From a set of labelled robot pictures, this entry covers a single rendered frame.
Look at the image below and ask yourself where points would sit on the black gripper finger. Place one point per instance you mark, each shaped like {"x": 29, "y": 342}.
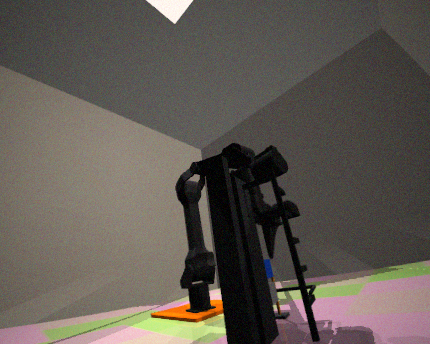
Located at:
{"x": 269, "y": 229}

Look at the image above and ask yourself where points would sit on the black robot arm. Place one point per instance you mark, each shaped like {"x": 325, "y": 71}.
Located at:
{"x": 199, "y": 263}

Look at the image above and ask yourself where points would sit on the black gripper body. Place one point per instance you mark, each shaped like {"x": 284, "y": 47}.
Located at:
{"x": 259, "y": 211}

